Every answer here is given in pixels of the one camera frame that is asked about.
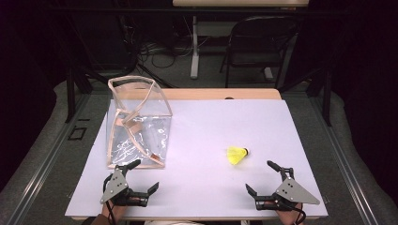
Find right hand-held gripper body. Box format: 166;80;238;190
254;176;321;211

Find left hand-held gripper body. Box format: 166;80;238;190
99;168;148;207

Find clear bag with beige trim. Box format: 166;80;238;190
106;75;174;170

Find yellow shuttlecock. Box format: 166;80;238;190
226;145;251;166

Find person's left hand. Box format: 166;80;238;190
102;204;128;219

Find person's right hand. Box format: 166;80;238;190
275;202;305;225

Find white table cover sheet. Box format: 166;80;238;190
65;98;329;218

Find black metal stand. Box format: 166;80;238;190
278;67;332;128
64;15;95;124

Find black folding chair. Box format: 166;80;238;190
220;16;299;89

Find white-legged desk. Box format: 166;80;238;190
172;0;310;81

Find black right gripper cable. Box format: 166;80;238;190
281;202;307;225

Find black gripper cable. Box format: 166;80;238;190
281;202;307;225
102;172;117;225

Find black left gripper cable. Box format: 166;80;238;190
102;172;117;225

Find metal floor rail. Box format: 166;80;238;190
12;93;93;225
308;93;379;225

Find cables on floor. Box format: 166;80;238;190
137;18;210;69

